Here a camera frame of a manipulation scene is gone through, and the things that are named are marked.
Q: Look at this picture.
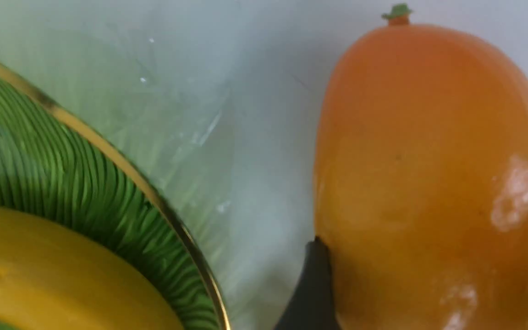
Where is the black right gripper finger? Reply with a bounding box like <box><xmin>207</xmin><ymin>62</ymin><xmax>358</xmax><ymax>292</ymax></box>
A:
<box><xmin>274</xmin><ymin>237</ymin><xmax>340</xmax><ymax>330</ymax></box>

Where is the orange yellow toy mango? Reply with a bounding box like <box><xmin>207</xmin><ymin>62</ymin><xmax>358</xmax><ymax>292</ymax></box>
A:
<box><xmin>313</xmin><ymin>3</ymin><xmax>528</xmax><ymax>330</ymax></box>

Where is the yellow toy banana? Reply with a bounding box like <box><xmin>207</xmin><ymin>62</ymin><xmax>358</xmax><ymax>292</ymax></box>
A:
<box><xmin>0</xmin><ymin>207</ymin><xmax>183</xmax><ymax>330</ymax></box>

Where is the green leaf-shaped plate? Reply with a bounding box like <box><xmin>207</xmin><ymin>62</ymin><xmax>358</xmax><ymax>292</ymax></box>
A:
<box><xmin>0</xmin><ymin>63</ymin><xmax>231</xmax><ymax>330</ymax></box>

